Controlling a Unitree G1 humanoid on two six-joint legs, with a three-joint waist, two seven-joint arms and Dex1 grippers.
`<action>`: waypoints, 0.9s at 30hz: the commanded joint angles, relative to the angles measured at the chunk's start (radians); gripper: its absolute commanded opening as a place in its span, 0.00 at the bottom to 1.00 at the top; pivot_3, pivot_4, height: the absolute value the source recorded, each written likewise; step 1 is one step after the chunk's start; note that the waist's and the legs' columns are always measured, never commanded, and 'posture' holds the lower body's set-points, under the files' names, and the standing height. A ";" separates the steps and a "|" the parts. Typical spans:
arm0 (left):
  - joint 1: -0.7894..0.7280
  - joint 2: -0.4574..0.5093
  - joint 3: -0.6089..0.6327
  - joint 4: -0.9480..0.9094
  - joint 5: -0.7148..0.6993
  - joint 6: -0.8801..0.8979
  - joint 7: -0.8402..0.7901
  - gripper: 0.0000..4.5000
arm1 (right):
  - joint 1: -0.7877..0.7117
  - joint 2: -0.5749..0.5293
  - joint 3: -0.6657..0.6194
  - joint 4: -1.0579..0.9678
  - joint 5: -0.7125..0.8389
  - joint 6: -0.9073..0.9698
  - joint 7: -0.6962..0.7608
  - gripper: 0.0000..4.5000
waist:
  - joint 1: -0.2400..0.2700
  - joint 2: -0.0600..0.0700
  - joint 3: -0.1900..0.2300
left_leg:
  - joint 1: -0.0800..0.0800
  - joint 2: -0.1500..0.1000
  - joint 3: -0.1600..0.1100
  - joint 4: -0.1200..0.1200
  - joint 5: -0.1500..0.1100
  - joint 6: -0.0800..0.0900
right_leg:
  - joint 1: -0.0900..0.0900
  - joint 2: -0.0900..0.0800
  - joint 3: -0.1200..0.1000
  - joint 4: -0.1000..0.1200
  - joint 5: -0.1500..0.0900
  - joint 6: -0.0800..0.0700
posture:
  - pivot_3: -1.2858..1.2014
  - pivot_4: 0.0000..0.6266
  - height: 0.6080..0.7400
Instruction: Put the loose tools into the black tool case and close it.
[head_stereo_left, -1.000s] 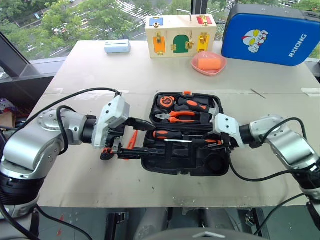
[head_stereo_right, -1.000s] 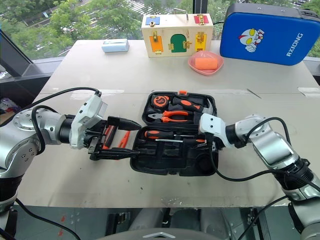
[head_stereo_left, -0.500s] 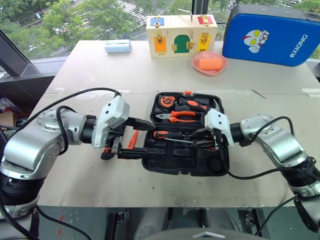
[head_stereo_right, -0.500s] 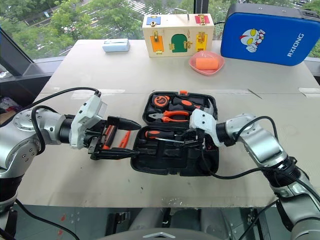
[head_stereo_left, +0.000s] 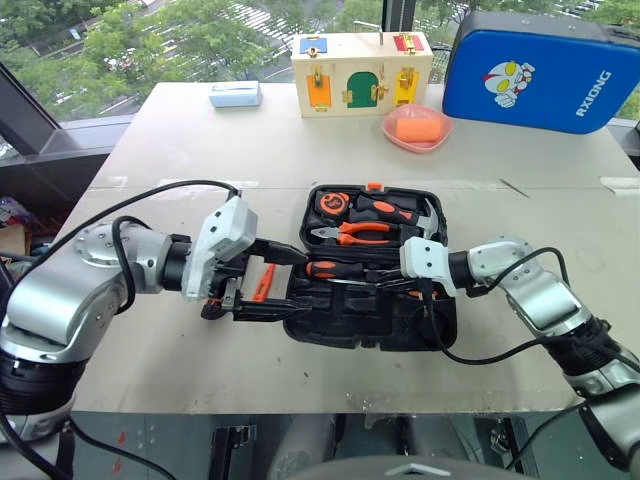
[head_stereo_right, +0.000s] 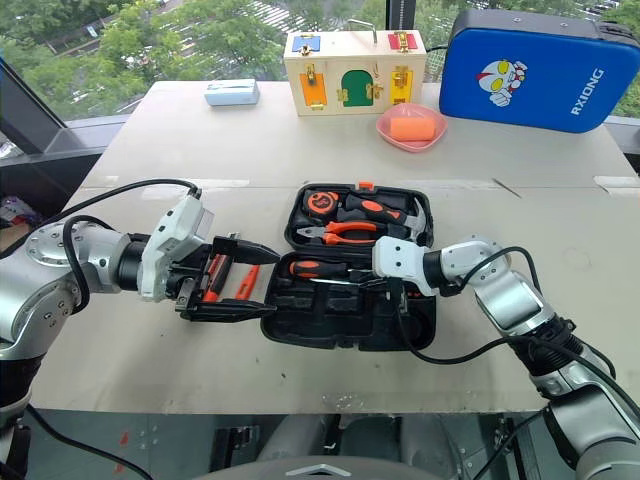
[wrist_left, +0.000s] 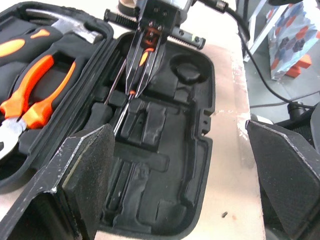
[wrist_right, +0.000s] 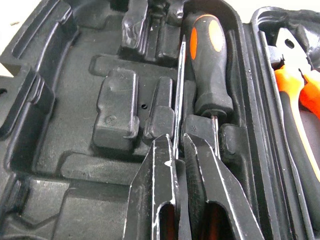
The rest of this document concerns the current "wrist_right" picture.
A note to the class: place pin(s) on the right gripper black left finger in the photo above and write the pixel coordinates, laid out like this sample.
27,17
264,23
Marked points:
150,190

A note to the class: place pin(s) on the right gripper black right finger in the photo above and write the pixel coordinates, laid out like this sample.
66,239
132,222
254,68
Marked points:
220,195

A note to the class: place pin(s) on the black plastic tool case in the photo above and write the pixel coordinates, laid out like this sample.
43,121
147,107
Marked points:
75,100

